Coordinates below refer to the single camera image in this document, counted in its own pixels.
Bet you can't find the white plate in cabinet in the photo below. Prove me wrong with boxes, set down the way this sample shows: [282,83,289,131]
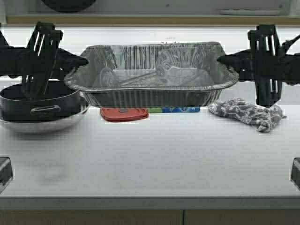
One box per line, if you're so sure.
[219,9,282,16]

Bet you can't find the red plastic lid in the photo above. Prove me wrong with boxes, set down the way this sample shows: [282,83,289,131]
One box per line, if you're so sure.
[100,108,149,122]

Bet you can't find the stainless steel pan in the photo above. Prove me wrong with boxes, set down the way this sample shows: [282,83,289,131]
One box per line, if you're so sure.
[0,97,90,135]

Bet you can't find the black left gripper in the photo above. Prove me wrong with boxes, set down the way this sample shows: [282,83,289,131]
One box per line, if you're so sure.
[21,22,89,100]

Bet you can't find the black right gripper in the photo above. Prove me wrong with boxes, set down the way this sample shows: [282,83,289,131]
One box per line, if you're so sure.
[217,24,283,107]

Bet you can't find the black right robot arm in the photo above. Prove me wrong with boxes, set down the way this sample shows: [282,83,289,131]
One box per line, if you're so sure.
[217,24,300,108]

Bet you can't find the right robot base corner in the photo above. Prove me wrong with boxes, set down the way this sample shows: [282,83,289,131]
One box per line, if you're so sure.
[290,157,300,189]

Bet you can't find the grey patterned oven mitt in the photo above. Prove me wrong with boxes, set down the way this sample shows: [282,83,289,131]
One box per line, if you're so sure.
[208,97,286,133]

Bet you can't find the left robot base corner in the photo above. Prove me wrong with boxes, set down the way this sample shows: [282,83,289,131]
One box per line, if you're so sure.
[0,157,14,194]

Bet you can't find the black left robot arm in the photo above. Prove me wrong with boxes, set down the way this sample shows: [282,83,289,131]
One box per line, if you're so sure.
[0,22,89,100]

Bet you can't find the blue green zip bag box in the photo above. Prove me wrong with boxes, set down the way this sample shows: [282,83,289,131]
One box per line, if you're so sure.
[148,107,201,113]

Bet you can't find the black pan in cabinet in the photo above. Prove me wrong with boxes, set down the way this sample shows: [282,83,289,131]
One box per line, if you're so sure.
[42,0,96,13]

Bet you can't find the aluminium foil tray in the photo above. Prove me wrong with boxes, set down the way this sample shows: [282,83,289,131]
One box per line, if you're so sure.
[64,42,239,108]

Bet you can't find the black cooking pot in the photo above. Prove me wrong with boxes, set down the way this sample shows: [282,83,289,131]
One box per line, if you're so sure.
[0,81,81,122]

